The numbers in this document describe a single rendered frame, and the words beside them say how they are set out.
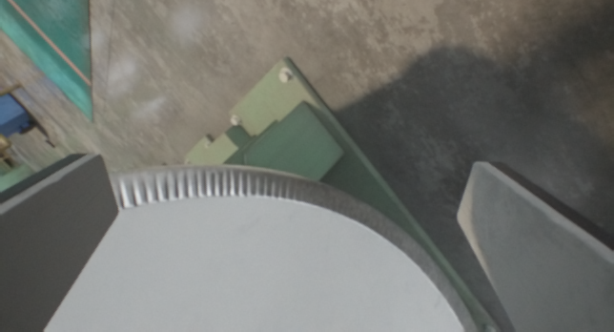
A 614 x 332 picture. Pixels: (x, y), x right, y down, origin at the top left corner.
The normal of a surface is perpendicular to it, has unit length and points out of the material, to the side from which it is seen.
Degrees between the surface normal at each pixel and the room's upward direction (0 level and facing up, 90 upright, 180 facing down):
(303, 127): 90
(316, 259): 90
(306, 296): 90
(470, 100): 0
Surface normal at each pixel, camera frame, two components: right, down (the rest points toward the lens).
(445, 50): -0.55, 0.62
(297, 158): 0.55, -0.23
